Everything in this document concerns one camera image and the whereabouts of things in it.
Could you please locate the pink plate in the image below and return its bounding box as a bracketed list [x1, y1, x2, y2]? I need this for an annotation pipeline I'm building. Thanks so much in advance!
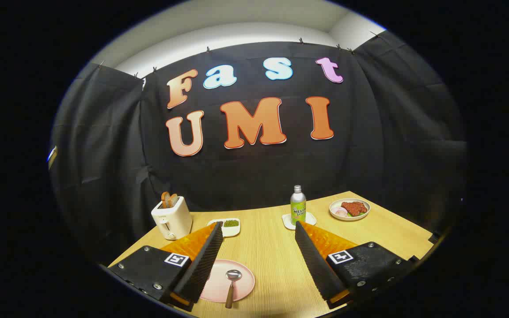
[199, 259, 255, 303]

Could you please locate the white square coaster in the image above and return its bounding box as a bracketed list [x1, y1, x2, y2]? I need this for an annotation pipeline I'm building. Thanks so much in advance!
[282, 212, 317, 230]

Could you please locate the red meat piece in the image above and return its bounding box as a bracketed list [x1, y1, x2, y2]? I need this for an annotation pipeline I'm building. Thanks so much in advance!
[341, 201, 368, 216]

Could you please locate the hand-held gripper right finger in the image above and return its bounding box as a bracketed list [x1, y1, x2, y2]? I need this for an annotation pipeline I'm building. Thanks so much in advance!
[294, 221, 418, 310]

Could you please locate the white divided dish with beans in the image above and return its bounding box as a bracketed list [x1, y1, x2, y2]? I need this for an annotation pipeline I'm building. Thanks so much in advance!
[207, 218, 241, 238]

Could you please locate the white plate with food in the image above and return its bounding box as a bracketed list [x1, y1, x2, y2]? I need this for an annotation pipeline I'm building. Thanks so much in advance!
[329, 198, 371, 221]

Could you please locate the white toaster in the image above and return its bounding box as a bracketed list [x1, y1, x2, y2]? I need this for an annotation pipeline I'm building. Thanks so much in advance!
[151, 196, 193, 240]

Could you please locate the metal spoon with wooden handle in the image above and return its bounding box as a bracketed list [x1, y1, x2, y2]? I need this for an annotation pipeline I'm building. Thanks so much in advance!
[224, 270, 242, 309]

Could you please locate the green soda bottle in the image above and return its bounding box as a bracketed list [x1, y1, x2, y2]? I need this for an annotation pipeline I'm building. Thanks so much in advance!
[290, 185, 307, 226]

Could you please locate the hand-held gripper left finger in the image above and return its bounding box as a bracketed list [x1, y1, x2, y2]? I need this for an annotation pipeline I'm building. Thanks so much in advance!
[108, 221, 224, 312]

